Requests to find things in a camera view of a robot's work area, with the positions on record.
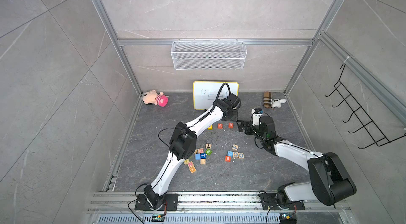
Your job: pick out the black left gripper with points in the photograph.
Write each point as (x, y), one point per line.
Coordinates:
(236, 117)

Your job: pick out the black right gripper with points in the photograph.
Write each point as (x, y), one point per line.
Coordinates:
(245, 123)

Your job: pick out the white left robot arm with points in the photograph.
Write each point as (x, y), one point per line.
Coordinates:
(183, 144)

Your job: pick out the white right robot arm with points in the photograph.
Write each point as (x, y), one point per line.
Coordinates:
(329, 182)

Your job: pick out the plaid white plush toy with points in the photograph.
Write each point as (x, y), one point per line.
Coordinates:
(269, 102)

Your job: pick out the yellow framed whiteboard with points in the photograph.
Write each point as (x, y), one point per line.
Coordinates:
(205, 92)

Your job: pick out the green 2 block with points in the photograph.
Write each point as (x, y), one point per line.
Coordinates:
(208, 151)

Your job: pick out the orange wooden block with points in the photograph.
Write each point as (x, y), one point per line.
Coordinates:
(192, 169)

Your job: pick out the pink striped plush pig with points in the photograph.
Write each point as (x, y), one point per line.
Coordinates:
(155, 98)

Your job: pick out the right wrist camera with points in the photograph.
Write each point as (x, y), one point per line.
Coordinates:
(256, 115)

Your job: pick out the white wire mesh basket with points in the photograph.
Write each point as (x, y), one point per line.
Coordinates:
(208, 55)

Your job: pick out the black wire hook rack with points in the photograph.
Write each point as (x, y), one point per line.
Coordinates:
(366, 122)

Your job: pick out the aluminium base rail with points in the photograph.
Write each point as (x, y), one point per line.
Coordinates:
(213, 208)

